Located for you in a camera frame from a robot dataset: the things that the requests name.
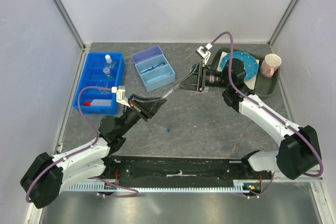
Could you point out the blue compartment bin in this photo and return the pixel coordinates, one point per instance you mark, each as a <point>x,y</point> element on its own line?
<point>93,75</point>

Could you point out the blue cap tube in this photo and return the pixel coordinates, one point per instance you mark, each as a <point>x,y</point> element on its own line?
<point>170,92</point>
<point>161,128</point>

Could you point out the clear flask white cap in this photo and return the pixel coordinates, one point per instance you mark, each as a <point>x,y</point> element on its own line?
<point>109,62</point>

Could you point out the dark grey tray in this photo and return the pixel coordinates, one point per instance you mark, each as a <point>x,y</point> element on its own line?
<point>264,86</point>

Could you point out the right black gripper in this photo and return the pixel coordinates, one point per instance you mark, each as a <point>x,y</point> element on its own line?
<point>197,80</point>

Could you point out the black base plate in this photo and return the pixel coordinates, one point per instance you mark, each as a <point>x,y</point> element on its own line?
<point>136,171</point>

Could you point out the small glass beaker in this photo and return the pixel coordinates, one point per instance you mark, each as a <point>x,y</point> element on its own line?
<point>108,73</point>

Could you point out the blue safety glasses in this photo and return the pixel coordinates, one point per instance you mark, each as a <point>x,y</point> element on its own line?
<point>153,67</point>

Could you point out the pink paper cup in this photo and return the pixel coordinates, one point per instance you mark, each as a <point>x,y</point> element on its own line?
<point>270,64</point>

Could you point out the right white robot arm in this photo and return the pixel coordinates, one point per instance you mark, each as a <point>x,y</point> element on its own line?
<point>298,150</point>

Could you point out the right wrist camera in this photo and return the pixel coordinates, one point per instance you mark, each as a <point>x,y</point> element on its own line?
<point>204,52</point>

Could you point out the glass stirring pipette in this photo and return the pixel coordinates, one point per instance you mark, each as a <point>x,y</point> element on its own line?
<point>159,75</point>

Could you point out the glass funnel dish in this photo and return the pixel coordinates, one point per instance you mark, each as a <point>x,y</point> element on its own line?
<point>103,87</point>

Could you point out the teal dotted plate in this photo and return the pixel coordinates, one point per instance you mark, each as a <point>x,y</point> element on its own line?
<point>251,65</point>

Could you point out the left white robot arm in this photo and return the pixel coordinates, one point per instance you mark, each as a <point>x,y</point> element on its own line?
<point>48,176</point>

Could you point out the red cap wash bottle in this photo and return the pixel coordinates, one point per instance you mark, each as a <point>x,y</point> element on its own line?
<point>99,102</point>

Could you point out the light blue box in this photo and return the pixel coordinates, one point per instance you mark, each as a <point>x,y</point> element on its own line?
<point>154,84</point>
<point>151,64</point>

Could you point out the light blue cable duct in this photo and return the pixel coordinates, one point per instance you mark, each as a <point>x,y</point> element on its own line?
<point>103,188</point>

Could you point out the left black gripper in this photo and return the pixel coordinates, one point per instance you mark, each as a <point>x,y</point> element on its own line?
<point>147,107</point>

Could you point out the white paper sheet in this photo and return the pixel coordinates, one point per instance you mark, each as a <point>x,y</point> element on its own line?
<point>252,82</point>

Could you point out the purple plastic box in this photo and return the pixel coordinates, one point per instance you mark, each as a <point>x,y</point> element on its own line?
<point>147,54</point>

